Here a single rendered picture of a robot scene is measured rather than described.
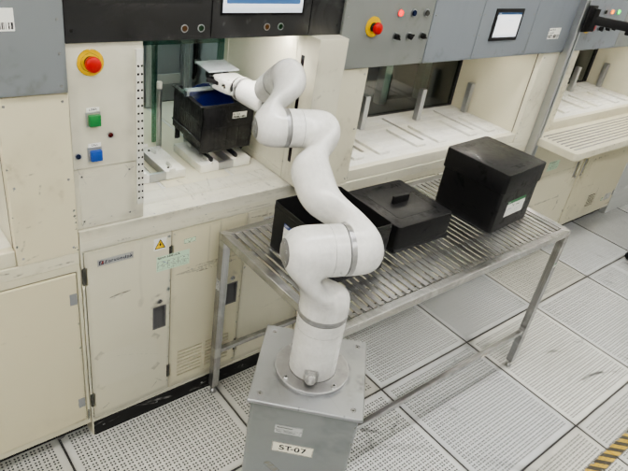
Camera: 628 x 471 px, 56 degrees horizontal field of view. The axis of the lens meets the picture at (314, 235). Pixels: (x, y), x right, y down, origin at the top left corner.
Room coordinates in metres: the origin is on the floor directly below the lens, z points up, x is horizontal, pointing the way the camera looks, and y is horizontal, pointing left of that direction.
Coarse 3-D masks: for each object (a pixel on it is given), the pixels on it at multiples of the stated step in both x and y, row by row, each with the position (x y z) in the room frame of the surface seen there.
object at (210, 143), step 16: (208, 64) 2.01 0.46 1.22; (224, 64) 2.04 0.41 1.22; (176, 96) 2.01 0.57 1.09; (176, 112) 2.01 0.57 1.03; (192, 112) 1.93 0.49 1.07; (208, 112) 1.89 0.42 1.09; (224, 112) 1.94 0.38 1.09; (240, 112) 1.99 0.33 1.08; (176, 128) 2.03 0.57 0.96; (192, 128) 1.93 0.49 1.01; (208, 128) 1.90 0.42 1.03; (224, 128) 1.95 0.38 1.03; (240, 128) 2.00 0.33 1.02; (192, 144) 2.02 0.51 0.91; (208, 144) 1.91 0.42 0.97; (224, 144) 1.95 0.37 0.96; (240, 144) 2.00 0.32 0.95; (208, 160) 1.93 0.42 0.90
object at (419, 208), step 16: (352, 192) 1.96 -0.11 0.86; (368, 192) 1.98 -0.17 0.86; (384, 192) 2.00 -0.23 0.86; (400, 192) 2.02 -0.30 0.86; (416, 192) 2.05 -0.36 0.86; (384, 208) 1.87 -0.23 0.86; (400, 208) 1.88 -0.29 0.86; (416, 208) 1.91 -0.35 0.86; (432, 208) 1.93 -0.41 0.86; (400, 224) 1.77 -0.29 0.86; (416, 224) 1.80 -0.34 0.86; (432, 224) 1.86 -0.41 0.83; (448, 224) 1.92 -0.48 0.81; (400, 240) 1.75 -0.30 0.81; (416, 240) 1.81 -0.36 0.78; (432, 240) 1.87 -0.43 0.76
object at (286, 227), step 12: (348, 192) 1.80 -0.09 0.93; (276, 204) 1.65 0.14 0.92; (288, 204) 1.69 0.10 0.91; (300, 204) 1.73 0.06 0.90; (360, 204) 1.75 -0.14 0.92; (276, 216) 1.64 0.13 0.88; (288, 216) 1.60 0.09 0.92; (300, 216) 1.73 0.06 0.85; (312, 216) 1.77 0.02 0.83; (372, 216) 1.70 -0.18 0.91; (276, 228) 1.64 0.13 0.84; (288, 228) 1.59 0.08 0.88; (384, 228) 1.61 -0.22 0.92; (276, 240) 1.63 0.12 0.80; (384, 240) 1.62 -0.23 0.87; (384, 252) 1.63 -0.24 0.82
